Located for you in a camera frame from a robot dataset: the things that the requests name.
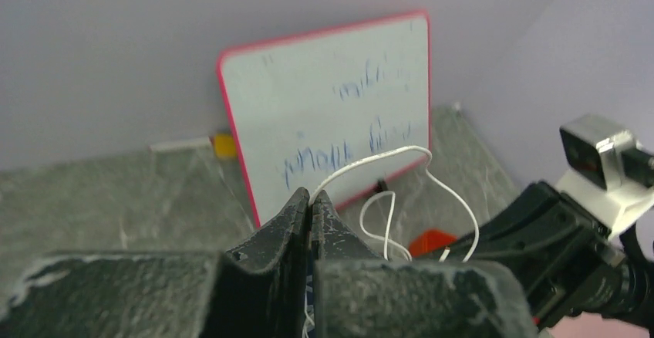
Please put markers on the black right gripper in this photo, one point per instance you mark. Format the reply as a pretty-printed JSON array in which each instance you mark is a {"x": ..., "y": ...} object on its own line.
[{"x": 562, "y": 257}]

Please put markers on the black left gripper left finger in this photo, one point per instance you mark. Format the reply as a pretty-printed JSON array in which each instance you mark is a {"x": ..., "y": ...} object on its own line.
[{"x": 255, "y": 289}]

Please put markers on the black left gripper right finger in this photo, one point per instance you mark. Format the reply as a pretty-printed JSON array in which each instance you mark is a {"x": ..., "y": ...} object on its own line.
[{"x": 373, "y": 297}]

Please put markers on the orange square tray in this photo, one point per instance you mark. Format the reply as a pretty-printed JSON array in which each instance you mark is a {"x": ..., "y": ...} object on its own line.
[{"x": 430, "y": 240}]

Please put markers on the pink clipboard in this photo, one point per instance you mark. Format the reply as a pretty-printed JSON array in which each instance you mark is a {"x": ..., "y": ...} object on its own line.
[{"x": 593, "y": 326}]

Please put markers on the yellow cube block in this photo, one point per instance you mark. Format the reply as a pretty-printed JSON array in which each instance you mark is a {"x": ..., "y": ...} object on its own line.
[{"x": 224, "y": 146}]

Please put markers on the white marker pen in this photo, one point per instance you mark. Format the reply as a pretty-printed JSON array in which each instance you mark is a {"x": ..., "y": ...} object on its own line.
[{"x": 185, "y": 144}]

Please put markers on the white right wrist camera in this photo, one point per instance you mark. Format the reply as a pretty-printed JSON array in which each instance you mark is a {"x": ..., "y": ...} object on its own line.
[{"x": 610, "y": 174}]

